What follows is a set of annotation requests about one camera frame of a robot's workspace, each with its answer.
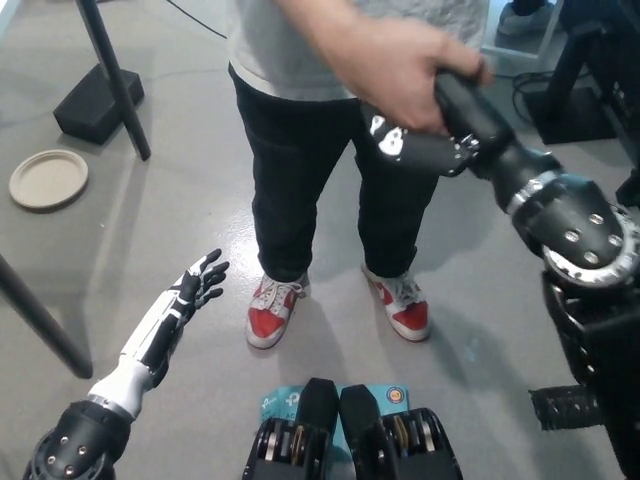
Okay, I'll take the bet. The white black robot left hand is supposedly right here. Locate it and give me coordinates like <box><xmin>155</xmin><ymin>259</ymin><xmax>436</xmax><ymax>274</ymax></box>
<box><xmin>121</xmin><ymin>248</ymin><xmax>232</xmax><ymax>377</ymax></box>

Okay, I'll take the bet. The person's right hand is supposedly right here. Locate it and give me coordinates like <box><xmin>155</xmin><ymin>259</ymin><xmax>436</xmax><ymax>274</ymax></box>
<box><xmin>332</xmin><ymin>10</ymin><xmax>497</xmax><ymax>135</ymax></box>

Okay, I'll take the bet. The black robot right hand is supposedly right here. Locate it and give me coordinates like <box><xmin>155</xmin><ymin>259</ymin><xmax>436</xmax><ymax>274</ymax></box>
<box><xmin>367</xmin><ymin>69</ymin><xmax>520</xmax><ymax>178</ymax></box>

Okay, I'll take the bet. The red white person's right sneaker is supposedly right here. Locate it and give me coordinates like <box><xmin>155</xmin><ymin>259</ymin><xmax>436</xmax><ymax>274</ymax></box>
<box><xmin>244</xmin><ymin>271</ymin><xmax>311</xmax><ymax>350</ymax></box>

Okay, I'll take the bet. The red white person's sneaker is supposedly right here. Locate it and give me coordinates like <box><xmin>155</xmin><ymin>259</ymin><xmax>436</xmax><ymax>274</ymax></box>
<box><xmin>244</xmin><ymin>271</ymin><xmax>311</xmax><ymax>350</ymax></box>
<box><xmin>360</xmin><ymin>263</ymin><xmax>431</xmax><ymax>343</ymax></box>

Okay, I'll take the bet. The person in grey shirt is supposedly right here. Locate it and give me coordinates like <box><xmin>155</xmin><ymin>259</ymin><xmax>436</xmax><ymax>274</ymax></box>
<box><xmin>225</xmin><ymin>0</ymin><xmax>489</xmax><ymax>284</ymax></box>

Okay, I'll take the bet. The red white person's left sneaker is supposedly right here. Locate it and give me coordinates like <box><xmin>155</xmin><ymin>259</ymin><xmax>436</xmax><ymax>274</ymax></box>
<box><xmin>360</xmin><ymin>263</ymin><xmax>431</xmax><ymax>343</ymax></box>

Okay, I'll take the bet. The grey sneaker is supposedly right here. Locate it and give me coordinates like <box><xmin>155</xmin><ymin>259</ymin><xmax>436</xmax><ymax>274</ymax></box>
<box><xmin>497</xmin><ymin>2</ymin><xmax>555</xmax><ymax>37</ymax></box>

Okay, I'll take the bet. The thick black table leg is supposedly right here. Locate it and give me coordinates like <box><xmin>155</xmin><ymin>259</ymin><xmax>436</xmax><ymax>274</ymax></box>
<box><xmin>0</xmin><ymin>252</ymin><xmax>95</xmax><ymax>380</ymax></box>

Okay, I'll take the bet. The teal router box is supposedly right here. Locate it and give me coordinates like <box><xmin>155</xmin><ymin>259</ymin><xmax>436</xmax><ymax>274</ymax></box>
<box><xmin>258</xmin><ymin>382</ymin><xmax>414</xmax><ymax>466</ymax></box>

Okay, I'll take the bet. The dark object at floor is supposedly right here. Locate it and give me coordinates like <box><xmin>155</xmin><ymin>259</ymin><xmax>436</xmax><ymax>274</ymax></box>
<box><xmin>614</xmin><ymin>167</ymin><xmax>640</xmax><ymax>207</ymax></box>

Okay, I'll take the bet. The beige paper plate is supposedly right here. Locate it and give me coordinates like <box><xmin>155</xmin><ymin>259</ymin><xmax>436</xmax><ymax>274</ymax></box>
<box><xmin>8</xmin><ymin>148</ymin><xmax>90</xmax><ymax>214</ymax></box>

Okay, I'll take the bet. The black foam block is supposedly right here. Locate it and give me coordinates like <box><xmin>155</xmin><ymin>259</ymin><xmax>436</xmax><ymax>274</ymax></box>
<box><xmin>52</xmin><ymin>63</ymin><xmax>145</xmax><ymax>146</ymax></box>

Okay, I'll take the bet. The thin black slanted pole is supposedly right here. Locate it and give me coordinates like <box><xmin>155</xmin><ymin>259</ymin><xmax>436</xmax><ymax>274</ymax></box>
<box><xmin>74</xmin><ymin>0</ymin><xmax>152</xmax><ymax>162</ymax></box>

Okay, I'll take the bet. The black floor cable bundle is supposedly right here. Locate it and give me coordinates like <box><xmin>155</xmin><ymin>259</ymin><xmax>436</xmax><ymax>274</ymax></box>
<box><xmin>512</xmin><ymin>69</ymin><xmax>555</xmax><ymax>120</ymax></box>

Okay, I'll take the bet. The white metal frame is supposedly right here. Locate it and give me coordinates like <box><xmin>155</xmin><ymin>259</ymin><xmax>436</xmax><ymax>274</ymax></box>
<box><xmin>479</xmin><ymin>0</ymin><xmax>566</xmax><ymax>76</ymax></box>

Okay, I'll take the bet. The black stand base plate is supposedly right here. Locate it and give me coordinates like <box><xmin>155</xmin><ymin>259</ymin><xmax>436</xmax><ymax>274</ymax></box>
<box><xmin>524</xmin><ymin>85</ymin><xmax>619</xmax><ymax>145</ymax></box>

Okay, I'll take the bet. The black equipment stand frame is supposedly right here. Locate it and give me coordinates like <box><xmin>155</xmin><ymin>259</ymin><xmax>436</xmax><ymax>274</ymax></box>
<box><xmin>547</xmin><ymin>0</ymin><xmax>640</xmax><ymax>169</ymax></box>

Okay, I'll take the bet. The thin black floor cable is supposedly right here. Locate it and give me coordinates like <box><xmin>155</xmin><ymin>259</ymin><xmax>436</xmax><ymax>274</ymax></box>
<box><xmin>164</xmin><ymin>0</ymin><xmax>229</xmax><ymax>39</ymax></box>

